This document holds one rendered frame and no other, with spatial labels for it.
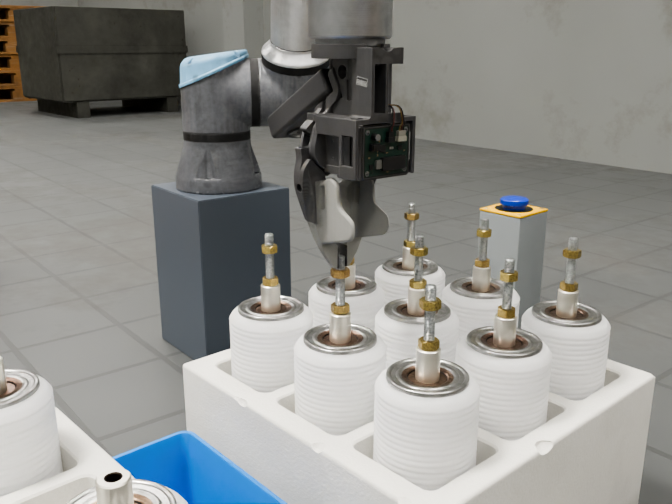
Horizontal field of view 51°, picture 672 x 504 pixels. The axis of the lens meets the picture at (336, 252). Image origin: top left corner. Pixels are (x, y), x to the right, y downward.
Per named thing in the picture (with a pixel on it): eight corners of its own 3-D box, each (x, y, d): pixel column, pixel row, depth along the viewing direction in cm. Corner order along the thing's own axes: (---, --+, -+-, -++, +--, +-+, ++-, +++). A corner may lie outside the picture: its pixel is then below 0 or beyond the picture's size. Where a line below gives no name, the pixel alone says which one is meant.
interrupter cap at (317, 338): (386, 334, 75) (386, 328, 75) (361, 362, 68) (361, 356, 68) (321, 324, 78) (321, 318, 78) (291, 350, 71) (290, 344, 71)
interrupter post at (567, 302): (581, 319, 79) (584, 291, 78) (564, 322, 78) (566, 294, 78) (567, 312, 81) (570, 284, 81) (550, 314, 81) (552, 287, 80)
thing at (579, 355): (612, 469, 82) (631, 324, 77) (544, 487, 79) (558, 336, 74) (559, 429, 91) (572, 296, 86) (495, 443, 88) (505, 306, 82)
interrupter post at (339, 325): (355, 339, 74) (355, 310, 73) (346, 348, 72) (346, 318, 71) (333, 336, 75) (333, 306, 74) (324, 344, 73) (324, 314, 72)
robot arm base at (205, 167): (161, 184, 128) (157, 129, 125) (234, 175, 137) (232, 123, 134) (201, 198, 116) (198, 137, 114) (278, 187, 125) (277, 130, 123)
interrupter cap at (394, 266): (446, 275, 94) (447, 270, 94) (392, 280, 92) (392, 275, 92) (426, 259, 101) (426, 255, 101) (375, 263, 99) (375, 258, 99)
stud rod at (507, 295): (511, 330, 72) (517, 258, 70) (506, 332, 71) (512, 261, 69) (503, 327, 73) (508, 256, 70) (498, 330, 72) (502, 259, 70)
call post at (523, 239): (467, 402, 112) (478, 210, 103) (494, 388, 117) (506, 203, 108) (505, 419, 107) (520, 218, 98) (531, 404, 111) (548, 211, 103)
